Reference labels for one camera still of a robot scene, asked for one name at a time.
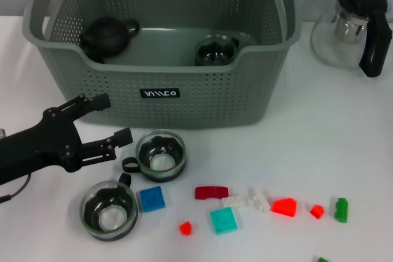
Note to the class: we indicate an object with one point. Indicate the grey perforated storage basket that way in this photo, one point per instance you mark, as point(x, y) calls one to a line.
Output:
point(184, 105)

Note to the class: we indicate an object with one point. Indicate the blue square brick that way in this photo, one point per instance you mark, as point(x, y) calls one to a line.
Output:
point(152, 199)

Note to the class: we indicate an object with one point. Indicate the small black clay cup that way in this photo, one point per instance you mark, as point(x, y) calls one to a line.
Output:
point(95, 56)

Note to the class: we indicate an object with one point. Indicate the silver left connector plug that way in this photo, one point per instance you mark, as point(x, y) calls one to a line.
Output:
point(2, 133)

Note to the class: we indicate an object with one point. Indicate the green brick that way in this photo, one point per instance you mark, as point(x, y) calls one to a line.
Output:
point(341, 211)
point(322, 259)

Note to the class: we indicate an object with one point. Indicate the teal square brick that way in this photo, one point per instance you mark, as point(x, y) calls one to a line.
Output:
point(223, 220)

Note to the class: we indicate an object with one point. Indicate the white flat brick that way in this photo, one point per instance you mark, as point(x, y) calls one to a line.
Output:
point(235, 201)

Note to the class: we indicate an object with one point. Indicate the black clay teapot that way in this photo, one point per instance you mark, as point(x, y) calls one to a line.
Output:
point(107, 35)

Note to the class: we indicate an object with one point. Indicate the dark red brick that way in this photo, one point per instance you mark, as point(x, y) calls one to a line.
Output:
point(208, 193)

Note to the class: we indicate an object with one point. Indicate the translucent white brick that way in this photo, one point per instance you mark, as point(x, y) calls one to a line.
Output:
point(259, 200)

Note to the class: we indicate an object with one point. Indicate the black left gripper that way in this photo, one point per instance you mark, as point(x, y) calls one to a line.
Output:
point(46, 145)

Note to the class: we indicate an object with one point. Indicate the large red sloped brick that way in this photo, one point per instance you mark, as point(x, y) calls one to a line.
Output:
point(284, 207)

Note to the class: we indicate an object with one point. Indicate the glass teacup black holder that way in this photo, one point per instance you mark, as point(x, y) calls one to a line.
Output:
point(176, 164)
point(92, 210)
point(215, 56)

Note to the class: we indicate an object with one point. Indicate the small red brick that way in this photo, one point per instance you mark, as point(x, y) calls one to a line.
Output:
point(317, 212)
point(185, 228)

